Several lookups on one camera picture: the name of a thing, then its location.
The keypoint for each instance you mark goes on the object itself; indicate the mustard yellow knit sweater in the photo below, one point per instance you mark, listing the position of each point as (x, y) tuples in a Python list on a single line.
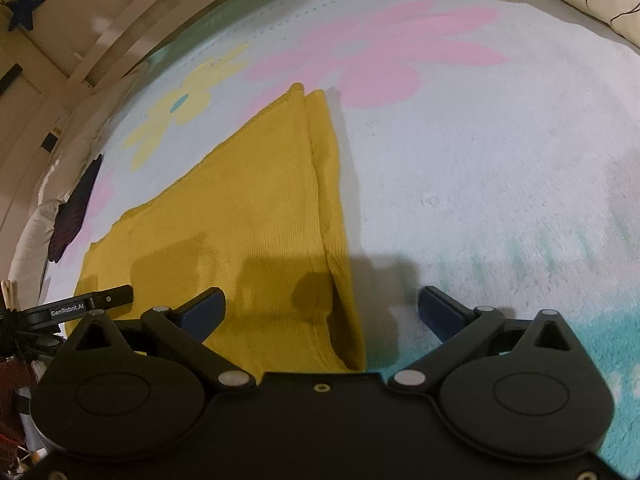
[(260, 217)]

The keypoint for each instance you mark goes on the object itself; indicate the white pillow near headboard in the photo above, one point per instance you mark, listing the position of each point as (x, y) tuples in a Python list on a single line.
[(81, 134)]

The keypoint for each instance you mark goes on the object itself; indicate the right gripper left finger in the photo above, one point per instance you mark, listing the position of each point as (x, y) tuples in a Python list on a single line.
[(179, 335)]

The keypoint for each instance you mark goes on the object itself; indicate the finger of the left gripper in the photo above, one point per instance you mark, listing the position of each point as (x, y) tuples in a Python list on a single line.
[(75, 307)]

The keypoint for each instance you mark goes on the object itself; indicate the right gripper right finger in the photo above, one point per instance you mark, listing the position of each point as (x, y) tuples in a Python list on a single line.
[(462, 333)]

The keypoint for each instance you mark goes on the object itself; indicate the grey white pillow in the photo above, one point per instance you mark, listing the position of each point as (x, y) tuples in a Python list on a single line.
[(28, 267)]

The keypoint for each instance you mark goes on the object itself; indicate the wooden headboard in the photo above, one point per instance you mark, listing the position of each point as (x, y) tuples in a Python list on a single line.
[(162, 28)]

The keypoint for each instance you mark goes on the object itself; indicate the black wall socket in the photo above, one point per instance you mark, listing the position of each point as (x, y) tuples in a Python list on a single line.
[(49, 142)]

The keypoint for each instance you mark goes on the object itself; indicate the folded dark maroon garment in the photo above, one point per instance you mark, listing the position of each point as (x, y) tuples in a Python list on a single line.
[(71, 215)]

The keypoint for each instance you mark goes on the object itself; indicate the blue star wall decoration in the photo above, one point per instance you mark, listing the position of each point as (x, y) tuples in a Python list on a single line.
[(22, 13)]

